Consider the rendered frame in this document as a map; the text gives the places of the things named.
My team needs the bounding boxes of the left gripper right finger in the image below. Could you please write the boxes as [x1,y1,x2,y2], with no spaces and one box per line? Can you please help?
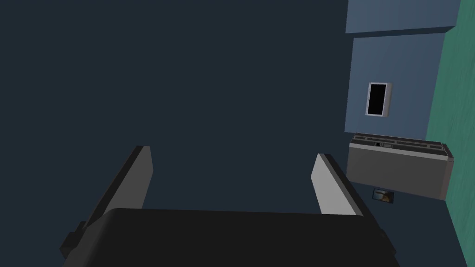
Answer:
[311,153,373,217]

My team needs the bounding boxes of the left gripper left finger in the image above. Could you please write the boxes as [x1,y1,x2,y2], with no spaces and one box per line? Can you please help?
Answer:
[84,145,154,228]

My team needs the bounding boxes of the small framed picture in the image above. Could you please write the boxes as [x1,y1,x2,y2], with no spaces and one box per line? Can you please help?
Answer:
[372,188,394,204]

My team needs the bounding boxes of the grey box appliance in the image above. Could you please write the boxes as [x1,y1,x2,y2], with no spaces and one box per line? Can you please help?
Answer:
[347,133,455,201]

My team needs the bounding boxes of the black window with white frame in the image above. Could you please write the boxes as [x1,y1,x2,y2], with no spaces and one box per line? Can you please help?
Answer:
[365,82,393,118]

